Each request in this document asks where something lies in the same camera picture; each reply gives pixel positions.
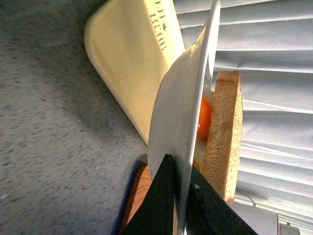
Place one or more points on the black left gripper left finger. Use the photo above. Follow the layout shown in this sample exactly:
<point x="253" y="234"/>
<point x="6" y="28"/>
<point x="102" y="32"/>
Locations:
<point x="155" y="215"/>

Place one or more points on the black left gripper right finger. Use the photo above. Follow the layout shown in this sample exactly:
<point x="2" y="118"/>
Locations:
<point x="208" y="214"/>

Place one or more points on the bread slice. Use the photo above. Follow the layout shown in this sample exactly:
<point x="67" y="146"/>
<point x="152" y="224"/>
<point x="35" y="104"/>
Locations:
<point x="222" y="156"/>

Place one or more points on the fried egg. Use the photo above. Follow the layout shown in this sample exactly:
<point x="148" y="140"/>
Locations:
<point x="204" y="123"/>

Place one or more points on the white round plate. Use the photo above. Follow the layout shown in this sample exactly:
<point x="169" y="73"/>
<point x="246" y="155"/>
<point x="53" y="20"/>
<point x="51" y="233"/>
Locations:
<point x="175" y="116"/>

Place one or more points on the brown wooden tray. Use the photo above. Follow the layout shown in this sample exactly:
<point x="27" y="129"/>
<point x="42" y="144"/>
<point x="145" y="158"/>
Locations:
<point x="140" y="186"/>

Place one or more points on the yellow bear tray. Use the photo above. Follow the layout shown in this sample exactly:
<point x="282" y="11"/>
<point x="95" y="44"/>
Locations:
<point x="132" y="44"/>

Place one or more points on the white curtain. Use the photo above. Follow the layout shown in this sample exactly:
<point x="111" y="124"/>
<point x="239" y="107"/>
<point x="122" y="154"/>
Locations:
<point x="270" y="42"/>

